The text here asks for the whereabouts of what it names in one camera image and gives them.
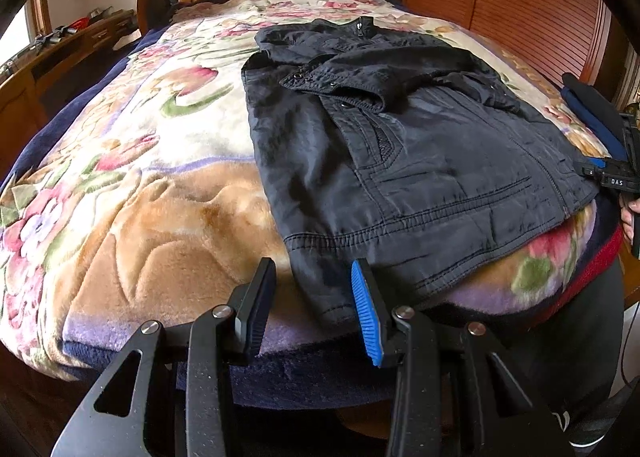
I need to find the wooden chair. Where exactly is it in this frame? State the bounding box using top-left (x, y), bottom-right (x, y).
top-left (137, 0), bottom-right (170, 36)

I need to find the red container on desk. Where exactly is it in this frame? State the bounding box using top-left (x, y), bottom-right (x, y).
top-left (68, 17), bottom-right (91, 31)

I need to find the wooden desk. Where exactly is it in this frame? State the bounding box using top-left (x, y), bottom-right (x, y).
top-left (0, 10), bottom-right (137, 174)

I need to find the person's right hand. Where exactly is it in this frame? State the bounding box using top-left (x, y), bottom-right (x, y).
top-left (620, 195), bottom-right (640, 243)

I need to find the floral plush blanket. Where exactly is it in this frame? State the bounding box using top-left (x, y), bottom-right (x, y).
top-left (0, 0), bottom-right (612, 383)

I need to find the black jacket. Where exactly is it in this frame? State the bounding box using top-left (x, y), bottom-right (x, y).
top-left (241, 17), bottom-right (597, 327)

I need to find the person's dark trouser leg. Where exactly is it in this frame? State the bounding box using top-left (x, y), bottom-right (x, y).
top-left (499, 255), bottom-right (640, 457)

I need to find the window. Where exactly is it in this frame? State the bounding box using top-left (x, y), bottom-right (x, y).
top-left (1, 0), bottom-right (52, 64)

